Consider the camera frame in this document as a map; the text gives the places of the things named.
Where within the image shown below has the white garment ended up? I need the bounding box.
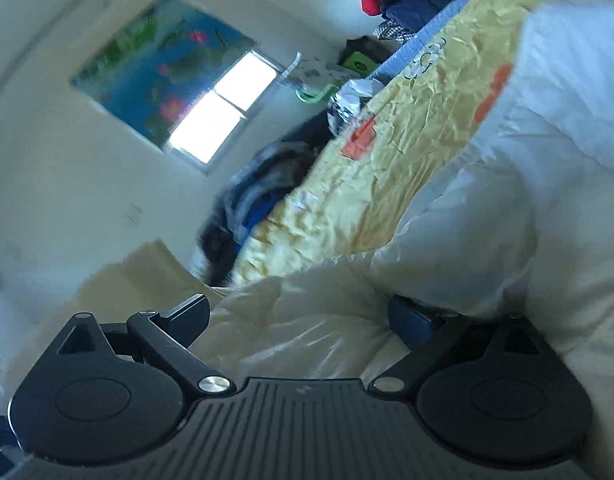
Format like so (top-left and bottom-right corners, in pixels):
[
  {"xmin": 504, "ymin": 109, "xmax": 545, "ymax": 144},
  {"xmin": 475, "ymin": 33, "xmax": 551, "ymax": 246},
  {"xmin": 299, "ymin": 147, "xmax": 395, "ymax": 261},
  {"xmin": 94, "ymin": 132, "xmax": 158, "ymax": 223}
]
[{"xmin": 192, "ymin": 0, "xmax": 614, "ymax": 479}]

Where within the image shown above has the yellow patterned bedspread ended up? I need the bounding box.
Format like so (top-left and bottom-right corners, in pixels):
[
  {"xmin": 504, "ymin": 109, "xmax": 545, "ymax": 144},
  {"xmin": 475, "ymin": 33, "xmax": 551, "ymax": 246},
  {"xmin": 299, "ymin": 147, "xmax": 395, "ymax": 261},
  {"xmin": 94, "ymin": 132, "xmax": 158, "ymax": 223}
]
[{"xmin": 233, "ymin": 0, "xmax": 614, "ymax": 288}]

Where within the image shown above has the blue floral curtain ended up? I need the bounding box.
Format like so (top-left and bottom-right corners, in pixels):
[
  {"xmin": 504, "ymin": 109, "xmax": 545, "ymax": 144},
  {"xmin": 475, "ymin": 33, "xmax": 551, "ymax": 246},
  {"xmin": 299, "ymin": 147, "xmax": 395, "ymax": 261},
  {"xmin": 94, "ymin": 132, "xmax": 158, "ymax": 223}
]
[{"xmin": 70, "ymin": 0, "xmax": 256, "ymax": 148}]

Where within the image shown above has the light blue bed sheet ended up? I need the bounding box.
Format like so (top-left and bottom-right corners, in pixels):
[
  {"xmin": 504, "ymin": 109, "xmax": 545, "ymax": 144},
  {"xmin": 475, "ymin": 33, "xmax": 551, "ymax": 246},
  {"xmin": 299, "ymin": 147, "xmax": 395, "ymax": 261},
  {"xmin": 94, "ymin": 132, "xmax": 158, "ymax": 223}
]
[{"xmin": 369, "ymin": 0, "xmax": 470, "ymax": 84}]

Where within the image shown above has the dark blue clothes heap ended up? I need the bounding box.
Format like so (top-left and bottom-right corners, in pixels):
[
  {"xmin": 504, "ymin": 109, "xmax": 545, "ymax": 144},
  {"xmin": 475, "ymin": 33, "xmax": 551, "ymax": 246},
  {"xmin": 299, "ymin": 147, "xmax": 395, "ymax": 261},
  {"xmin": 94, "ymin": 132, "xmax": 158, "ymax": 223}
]
[{"xmin": 194, "ymin": 110, "xmax": 333, "ymax": 286}]

